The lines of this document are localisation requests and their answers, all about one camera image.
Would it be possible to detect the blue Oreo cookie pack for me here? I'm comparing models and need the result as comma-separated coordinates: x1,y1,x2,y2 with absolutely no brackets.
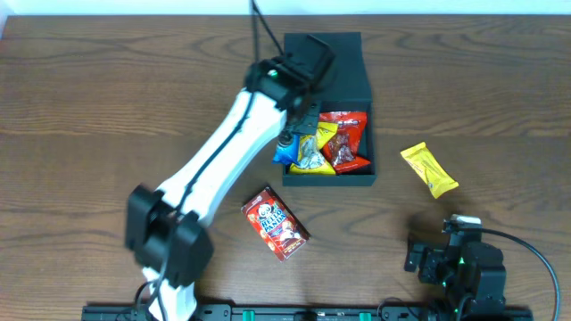
272,133,300,165

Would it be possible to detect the yellow seed snack bag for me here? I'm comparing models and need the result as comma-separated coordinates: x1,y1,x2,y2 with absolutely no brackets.
289,121,338,176

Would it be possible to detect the red jerky snack bag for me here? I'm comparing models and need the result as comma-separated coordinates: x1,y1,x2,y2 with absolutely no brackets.
319,111,370,174

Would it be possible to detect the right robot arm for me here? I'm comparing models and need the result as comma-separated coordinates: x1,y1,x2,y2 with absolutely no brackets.
404,242,534,321

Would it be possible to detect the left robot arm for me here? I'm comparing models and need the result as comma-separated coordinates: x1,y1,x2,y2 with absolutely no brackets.
125,55,330,320

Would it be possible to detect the dark green open box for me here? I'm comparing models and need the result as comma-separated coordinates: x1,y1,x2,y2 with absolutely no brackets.
282,32,377,187

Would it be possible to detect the yellow wrapped snack bar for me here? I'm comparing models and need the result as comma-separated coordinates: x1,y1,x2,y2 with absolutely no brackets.
401,142,459,199

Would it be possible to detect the red Hello Panda box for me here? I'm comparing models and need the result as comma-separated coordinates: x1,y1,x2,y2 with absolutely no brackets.
241,186,310,262

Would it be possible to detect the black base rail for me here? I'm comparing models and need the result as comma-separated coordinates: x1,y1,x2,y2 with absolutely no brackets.
80,302,534,321

